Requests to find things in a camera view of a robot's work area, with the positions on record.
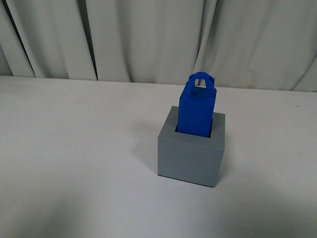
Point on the white curtain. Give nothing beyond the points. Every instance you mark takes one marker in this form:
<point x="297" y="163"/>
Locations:
<point x="258" y="44"/>

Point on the blue plastic part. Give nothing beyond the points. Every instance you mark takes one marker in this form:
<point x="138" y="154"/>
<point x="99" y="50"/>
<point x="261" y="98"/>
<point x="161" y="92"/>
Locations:
<point x="196" y="105"/>

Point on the gray square base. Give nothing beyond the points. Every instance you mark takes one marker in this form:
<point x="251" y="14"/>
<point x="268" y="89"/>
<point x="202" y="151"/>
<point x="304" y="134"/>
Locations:
<point x="191" y="158"/>

